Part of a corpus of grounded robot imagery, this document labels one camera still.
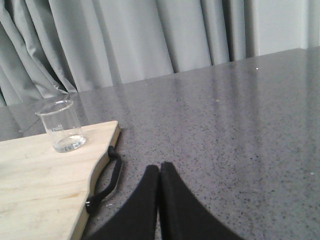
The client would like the small glass beaker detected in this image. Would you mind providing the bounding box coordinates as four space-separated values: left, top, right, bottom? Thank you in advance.
35 99 86 153

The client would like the wooden cutting board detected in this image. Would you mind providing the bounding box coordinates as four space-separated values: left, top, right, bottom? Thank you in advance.
0 120 120 240

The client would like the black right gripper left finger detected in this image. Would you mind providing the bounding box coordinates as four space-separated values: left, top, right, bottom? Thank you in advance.
88 165 160 240

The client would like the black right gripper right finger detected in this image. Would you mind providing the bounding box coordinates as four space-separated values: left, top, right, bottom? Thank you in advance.
159 162 241 240

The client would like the black board strap handle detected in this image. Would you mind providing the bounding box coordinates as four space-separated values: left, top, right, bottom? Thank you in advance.
84 146 123 215

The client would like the grey curtain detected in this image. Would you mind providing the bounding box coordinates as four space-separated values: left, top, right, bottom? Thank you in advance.
0 0 258 107

